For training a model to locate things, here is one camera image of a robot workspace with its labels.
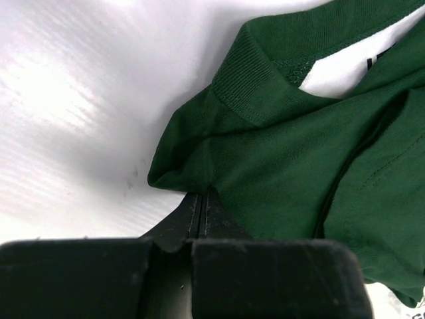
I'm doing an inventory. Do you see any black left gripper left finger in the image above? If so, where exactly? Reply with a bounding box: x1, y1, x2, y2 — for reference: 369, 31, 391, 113
139, 194, 203, 318

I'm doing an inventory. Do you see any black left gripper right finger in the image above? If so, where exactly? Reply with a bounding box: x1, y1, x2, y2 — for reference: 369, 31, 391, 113
198, 188, 252, 239

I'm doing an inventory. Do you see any white and green t-shirt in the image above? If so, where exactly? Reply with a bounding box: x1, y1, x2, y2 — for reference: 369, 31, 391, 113
147, 1, 424, 308

